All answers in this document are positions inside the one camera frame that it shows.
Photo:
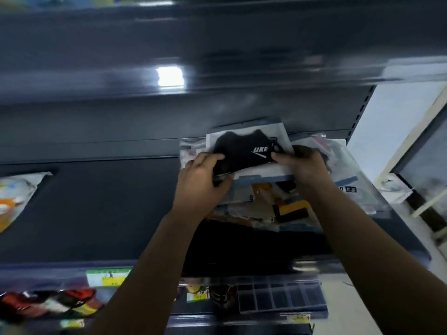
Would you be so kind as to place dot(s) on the person's left hand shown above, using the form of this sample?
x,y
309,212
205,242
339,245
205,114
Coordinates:
x,y
195,191

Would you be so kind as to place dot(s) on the person's right hand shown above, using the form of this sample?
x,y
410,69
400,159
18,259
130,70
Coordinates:
x,y
309,174

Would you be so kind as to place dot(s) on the person's right thumb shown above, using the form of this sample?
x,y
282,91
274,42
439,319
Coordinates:
x,y
283,159

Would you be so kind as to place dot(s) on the person's left thumb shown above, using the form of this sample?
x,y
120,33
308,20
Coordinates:
x,y
209,158

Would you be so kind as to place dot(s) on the clear packet with black socks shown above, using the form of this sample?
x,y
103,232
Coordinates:
x,y
244,149

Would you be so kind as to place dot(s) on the person's left forearm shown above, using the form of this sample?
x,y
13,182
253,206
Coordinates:
x,y
153,268

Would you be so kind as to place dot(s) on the person's right forearm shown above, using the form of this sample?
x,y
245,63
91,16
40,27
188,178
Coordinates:
x,y
370,261

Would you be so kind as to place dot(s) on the pile of clear sock packets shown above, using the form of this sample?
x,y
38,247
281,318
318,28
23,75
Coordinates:
x,y
349,177

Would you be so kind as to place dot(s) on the dark metal shelf unit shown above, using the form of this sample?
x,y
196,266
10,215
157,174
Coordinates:
x,y
97,205

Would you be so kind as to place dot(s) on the green yellow price label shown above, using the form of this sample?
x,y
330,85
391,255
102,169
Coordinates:
x,y
106,277
196,293

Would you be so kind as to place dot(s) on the dark divided plastic tray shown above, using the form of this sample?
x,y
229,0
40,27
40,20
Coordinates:
x,y
279,296

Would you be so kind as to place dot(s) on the black round packaged item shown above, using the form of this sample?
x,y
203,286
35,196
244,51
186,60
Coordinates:
x,y
223,296

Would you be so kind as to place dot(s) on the white framed glass door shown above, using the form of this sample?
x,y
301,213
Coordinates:
x,y
424,163

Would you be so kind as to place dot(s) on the white yellow price label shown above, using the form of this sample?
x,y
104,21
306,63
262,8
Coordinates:
x,y
298,318

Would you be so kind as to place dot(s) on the white orange printed packet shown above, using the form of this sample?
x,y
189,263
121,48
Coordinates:
x,y
15,195

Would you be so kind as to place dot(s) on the red black packets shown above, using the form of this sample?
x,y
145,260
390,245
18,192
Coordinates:
x,y
49,303

